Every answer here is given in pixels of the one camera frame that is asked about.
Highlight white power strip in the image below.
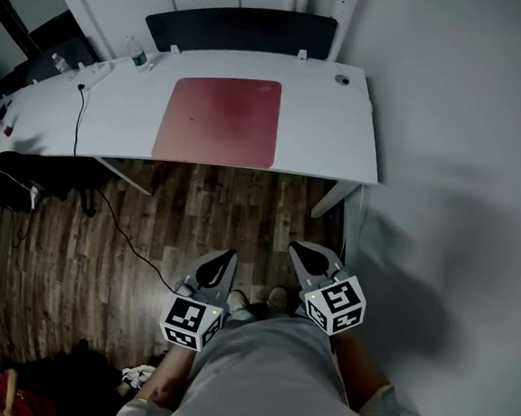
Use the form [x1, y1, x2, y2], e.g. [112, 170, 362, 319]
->
[74, 57, 116, 89]

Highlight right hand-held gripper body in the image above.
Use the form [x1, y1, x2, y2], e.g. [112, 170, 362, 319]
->
[297, 263, 370, 339]

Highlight person's left forearm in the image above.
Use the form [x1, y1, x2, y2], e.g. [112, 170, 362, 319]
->
[134, 340, 201, 412]

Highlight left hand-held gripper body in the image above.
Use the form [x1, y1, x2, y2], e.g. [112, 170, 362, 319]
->
[158, 282, 233, 353]

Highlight black office chair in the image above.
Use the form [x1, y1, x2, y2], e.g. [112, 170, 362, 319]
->
[0, 136, 114, 221]

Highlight black power cable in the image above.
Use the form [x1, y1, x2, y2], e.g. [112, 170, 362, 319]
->
[60, 81, 194, 294]

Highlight person's right shoe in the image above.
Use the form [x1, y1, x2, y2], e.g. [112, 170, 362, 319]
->
[264, 285, 290, 314]

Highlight person's right forearm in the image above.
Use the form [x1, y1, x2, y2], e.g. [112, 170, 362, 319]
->
[325, 328, 396, 415]

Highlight white desk leg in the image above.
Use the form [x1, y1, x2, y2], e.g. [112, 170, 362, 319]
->
[309, 179, 362, 223]
[91, 156, 156, 197]

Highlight red desk mat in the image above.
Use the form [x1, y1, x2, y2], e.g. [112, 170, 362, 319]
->
[150, 71, 284, 171]

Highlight black clothing pile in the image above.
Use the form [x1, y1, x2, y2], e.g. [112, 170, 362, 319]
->
[23, 335, 126, 416]

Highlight red bag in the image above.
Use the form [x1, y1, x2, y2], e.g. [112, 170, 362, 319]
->
[0, 368, 54, 416]

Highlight clear green-label water bottle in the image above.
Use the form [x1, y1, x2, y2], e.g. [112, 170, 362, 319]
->
[124, 35, 156, 75]

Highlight person's left shoe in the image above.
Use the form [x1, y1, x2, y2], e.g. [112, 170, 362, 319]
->
[226, 289, 251, 316]

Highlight small clear bottle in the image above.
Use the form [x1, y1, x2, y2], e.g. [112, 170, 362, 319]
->
[49, 53, 73, 74]

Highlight person's shoe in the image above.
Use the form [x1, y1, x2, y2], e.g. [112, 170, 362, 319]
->
[264, 285, 290, 314]
[226, 289, 251, 316]

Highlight black desk divider panel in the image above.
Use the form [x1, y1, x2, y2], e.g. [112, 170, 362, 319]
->
[141, 0, 339, 67]

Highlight person's left leg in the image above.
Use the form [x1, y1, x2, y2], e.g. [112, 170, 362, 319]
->
[226, 306, 261, 326]

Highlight white patterned cloth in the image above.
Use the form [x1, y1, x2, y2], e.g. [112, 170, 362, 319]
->
[120, 362, 158, 392]

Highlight person's grey shirt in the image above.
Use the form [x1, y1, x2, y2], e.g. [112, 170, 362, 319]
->
[111, 301, 455, 416]

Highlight white wall pipe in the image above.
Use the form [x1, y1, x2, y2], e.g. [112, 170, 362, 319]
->
[326, 0, 363, 64]

